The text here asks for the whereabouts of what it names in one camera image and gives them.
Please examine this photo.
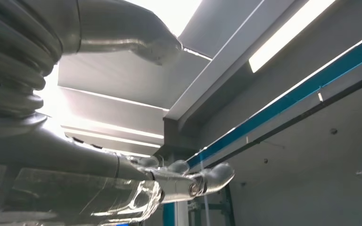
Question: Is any blue vertical post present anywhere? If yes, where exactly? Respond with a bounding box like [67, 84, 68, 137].
[163, 202, 176, 226]

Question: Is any wide ceiling light panel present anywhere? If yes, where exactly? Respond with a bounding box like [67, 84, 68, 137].
[248, 0, 337, 73]

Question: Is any white cabinet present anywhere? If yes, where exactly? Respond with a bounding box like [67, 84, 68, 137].
[174, 201, 190, 226]

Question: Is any blue horizontal beam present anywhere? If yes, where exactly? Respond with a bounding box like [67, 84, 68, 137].
[185, 29, 362, 170]

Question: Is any bright skylight panel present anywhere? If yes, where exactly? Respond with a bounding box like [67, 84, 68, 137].
[128, 0, 204, 37]

